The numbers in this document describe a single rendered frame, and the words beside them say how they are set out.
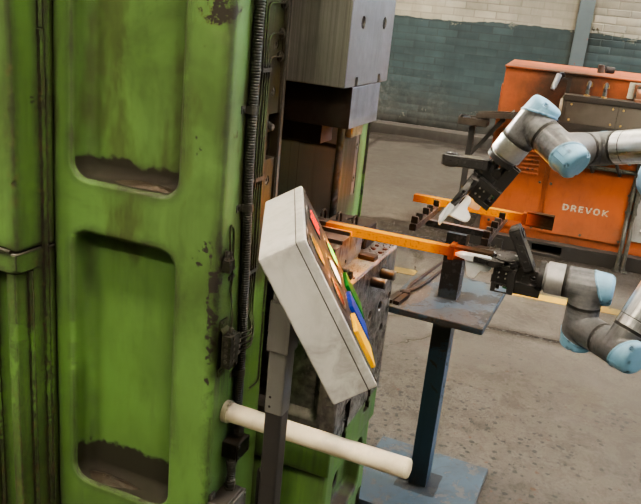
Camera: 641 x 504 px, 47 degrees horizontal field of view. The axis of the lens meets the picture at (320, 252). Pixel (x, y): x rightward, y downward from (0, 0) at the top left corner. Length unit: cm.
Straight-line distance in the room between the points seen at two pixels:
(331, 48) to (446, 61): 777
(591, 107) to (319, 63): 360
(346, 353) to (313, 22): 78
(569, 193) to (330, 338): 428
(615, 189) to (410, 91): 461
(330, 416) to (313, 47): 90
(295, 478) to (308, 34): 114
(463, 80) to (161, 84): 791
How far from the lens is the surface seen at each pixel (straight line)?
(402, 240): 184
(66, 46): 171
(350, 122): 173
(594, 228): 543
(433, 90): 946
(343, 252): 185
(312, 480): 205
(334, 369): 121
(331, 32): 167
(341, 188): 217
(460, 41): 938
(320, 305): 116
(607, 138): 174
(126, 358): 187
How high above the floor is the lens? 154
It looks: 19 degrees down
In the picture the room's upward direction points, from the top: 6 degrees clockwise
